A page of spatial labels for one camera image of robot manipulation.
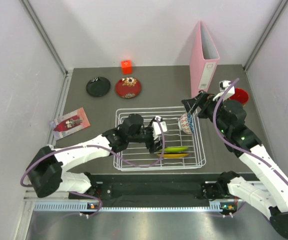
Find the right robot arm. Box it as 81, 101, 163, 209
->
182, 91, 288, 239

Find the yellow plate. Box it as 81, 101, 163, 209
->
163, 152, 189, 159

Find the orange cube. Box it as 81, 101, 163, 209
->
121, 60, 133, 75

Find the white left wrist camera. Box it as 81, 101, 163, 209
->
152, 116, 168, 140

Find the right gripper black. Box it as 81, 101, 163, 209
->
182, 91, 229, 135

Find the red illustrated card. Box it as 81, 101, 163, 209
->
50, 107, 90, 141

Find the black glossy plate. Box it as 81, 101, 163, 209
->
86, 76, 111, 98

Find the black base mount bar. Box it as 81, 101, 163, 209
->
68, 174, 259, 202

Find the green plate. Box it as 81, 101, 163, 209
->
164, 146, 188, 154

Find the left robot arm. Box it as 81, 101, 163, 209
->
24, 113, 168, 198

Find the white wire dish rack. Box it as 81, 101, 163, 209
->
113, 106, 206, 172

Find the grey slotted cable duct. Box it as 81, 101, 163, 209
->
33, 198, 239, 213

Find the pink ring binder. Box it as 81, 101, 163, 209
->
189, 21, 220, 97

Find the red floral plate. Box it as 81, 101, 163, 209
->
115, 77, 142, 99

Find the red cup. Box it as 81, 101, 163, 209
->
229, 88, 249, 106

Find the red blue patterned bowl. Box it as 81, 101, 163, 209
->
178, 113, 195, 135

